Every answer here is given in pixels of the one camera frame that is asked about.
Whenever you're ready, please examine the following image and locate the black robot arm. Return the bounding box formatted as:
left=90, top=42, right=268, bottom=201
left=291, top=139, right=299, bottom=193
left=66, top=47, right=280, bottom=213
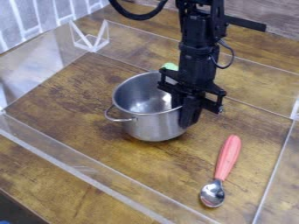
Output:
left=157, top=0, right=228, bottom=129

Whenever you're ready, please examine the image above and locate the pink handled metal spoon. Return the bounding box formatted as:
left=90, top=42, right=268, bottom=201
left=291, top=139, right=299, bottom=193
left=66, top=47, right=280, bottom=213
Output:
left=199, top=135, right=241, bottom=208

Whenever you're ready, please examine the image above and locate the black wall strip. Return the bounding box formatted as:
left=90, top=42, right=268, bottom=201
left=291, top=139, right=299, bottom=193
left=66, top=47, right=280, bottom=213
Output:
left=225, top=16, right=267, bottom=32

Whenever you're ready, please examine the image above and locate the green bitter gourd toy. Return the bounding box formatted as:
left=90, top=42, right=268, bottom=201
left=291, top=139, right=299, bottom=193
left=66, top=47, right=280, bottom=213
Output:
left=161, top=62, right=179, bottom=71

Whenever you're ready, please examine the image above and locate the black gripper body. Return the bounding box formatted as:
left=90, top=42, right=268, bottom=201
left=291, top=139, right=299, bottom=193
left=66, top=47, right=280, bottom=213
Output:
left=157, top=68, right=227, bottom=114

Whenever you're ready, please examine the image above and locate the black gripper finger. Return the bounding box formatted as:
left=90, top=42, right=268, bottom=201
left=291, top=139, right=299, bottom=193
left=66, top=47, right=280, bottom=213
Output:
left=179, top=96, right=201, bottom=129

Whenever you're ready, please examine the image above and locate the clear acrylic enclosure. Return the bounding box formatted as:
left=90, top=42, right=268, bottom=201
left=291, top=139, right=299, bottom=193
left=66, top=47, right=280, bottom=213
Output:
left=0, top=19, right=299, bottom=224

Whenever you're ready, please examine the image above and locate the stainless steel pot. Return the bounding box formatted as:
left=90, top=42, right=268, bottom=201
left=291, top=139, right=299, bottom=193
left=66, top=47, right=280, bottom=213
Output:
left=105, top=71, right=187, bottom=142

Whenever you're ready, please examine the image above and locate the black cable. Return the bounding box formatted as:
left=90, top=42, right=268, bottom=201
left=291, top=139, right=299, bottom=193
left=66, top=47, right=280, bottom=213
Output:
left=106, top=0, right=236, bottom=70

